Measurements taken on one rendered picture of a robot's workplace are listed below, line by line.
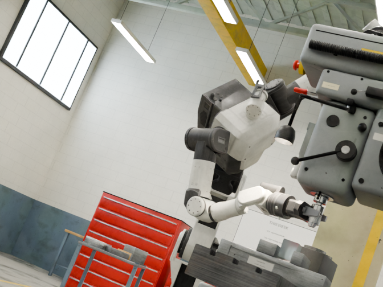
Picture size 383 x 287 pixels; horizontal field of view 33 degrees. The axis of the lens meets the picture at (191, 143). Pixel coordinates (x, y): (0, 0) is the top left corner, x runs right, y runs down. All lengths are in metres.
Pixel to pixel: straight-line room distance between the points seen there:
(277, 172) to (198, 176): 9.44
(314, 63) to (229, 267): 0.99
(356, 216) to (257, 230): 7.78
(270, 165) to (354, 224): 8.04
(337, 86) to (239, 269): 0.92
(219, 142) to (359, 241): 1.69
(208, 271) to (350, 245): 2.45
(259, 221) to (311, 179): 9.57
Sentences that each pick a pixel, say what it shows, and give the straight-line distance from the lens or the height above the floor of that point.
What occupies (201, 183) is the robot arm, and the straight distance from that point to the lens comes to 2.52.
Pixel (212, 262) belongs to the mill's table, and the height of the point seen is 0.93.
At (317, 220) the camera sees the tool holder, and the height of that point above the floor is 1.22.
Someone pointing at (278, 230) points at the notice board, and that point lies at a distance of 11.68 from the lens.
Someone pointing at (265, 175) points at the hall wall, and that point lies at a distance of 11.98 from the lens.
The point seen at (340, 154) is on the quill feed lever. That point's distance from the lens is 2.21.
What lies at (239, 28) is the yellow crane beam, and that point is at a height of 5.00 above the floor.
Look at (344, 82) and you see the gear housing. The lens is 2.31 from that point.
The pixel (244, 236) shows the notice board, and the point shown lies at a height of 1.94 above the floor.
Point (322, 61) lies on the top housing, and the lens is 2.35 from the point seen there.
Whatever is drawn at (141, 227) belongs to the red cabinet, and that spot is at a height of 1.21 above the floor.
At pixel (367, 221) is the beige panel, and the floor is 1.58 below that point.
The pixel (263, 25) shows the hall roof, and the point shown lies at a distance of 11.62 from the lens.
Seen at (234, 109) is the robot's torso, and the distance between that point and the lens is 2.68.
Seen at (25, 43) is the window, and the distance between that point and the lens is 12.23.
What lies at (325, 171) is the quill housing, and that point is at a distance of 2.23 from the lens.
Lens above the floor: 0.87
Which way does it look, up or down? 11 degrees up
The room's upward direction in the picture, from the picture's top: 22 degrees clockwise
